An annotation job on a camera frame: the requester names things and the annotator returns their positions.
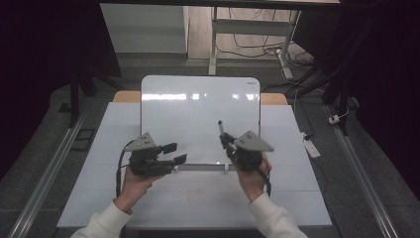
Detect aluminium floor rail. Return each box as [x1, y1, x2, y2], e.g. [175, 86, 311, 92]
[7, 107, 92, 238]
[325, 104, 400, 238]

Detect person's left hand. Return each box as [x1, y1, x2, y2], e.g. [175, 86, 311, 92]
[114, 166, 164, 214]

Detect white desk frame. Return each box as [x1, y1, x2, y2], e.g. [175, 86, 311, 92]
[208, 6, 302, 80]

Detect person's right hand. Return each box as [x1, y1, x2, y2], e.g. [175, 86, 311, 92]
[236, 152, 273, 203]

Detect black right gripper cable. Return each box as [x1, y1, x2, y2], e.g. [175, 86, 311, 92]
[257, 168, 272, 197]

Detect white whiteboard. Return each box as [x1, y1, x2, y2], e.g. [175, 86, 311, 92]
[140, 74, 262, 167]

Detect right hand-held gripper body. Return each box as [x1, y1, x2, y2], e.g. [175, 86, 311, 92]
[233, 130, 275, 172]

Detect white cabinet panel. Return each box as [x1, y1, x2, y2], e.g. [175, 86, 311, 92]
[100, 3, 188, 55]

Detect black floor cables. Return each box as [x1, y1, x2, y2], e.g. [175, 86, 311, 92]
[216, 8, 315, 68]

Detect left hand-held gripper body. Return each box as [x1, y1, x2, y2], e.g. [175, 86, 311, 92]
[124, 132, 174, 178]

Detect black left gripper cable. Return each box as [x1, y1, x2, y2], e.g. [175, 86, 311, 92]
[115, 140, 137, 199]

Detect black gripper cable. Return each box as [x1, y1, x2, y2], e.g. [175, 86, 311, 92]
[115, 140, 137, 199]
[257, 168, 272, 197]

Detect wooden table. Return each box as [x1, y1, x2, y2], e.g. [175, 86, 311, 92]
[112, 90, 289, 106]

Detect black floor plate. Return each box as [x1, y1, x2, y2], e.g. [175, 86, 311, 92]
[70, 128, 97, 153]

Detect black metal stand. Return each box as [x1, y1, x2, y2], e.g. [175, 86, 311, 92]
[58, 63, 124, 129]
[285, 19, 374, 137]

